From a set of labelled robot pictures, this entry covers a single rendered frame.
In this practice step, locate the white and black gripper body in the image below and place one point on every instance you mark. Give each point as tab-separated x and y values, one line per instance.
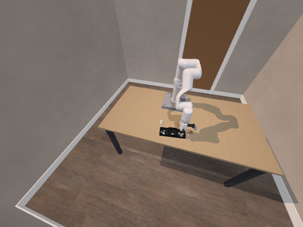
183	126

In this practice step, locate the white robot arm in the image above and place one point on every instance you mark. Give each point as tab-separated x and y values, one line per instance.
188	70

